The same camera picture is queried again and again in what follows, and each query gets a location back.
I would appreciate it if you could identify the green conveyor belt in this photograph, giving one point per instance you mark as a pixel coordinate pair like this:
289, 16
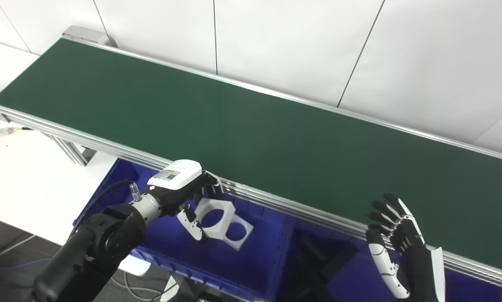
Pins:
234, 126

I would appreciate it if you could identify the black part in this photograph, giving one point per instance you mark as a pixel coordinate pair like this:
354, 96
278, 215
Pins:
314, 260

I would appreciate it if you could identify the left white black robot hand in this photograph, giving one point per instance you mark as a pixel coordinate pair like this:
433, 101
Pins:
175, 176

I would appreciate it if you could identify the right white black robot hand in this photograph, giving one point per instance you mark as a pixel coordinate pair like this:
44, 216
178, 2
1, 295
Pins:
418, 264

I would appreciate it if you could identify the blue plastic bin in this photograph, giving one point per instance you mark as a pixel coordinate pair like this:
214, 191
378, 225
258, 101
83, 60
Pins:
351, 277
259, 268

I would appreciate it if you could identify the aluminum conveyor leg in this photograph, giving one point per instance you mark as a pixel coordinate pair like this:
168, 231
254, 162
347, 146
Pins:
73, 153

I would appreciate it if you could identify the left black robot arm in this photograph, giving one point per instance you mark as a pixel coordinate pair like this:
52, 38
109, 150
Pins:
100, 243

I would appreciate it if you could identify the white square part round hole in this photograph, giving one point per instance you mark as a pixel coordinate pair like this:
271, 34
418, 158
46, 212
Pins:
249, 230
217, 202

